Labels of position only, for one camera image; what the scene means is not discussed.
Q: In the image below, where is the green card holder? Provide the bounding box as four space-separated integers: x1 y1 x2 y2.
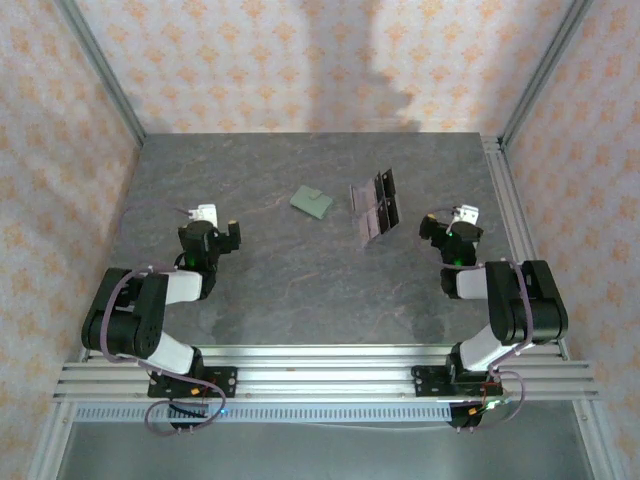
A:
288 184 335 220

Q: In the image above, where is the clear acrylic card stand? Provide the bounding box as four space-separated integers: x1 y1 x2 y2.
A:
348 168 404 251

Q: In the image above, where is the small black electronics board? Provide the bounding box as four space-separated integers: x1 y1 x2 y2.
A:
447 397 506 432

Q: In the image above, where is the grey metal panel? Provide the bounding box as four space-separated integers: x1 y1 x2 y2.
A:
59 422 596 480

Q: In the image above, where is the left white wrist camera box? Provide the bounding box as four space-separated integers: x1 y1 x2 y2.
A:
192 202 220 225

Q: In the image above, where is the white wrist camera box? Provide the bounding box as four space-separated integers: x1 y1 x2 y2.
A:
192 202 220 225
452 203 480 226

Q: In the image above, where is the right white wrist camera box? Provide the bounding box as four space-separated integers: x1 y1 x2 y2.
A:
452 203 480 226

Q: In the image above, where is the aluminium side rail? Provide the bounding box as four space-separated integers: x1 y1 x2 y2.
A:
481 136 571 362

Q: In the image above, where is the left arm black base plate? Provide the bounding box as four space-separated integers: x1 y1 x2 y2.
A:
148 366 239 400

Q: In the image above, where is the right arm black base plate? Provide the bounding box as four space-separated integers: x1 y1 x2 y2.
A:
411 364 501 400

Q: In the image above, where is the aluminium mounting rail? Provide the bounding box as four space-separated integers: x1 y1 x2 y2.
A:
52 343 600 402

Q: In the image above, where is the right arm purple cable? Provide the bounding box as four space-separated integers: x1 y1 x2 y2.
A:
424 205 527 432

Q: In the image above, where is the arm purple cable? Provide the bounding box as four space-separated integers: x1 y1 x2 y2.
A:
97 193 226 437
424 205 527 432

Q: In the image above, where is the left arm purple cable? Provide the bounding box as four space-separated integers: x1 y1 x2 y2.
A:
97 193 226 437

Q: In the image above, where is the aluminium frame post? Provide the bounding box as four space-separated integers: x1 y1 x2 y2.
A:
53 0 150 146
498 0 597 146

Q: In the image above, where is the grey slotted cable duct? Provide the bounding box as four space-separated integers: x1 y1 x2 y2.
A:
73 403 454 425

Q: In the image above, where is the aluminium frame leg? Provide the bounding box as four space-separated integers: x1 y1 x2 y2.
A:
571 399 620 480
29 399 76 480

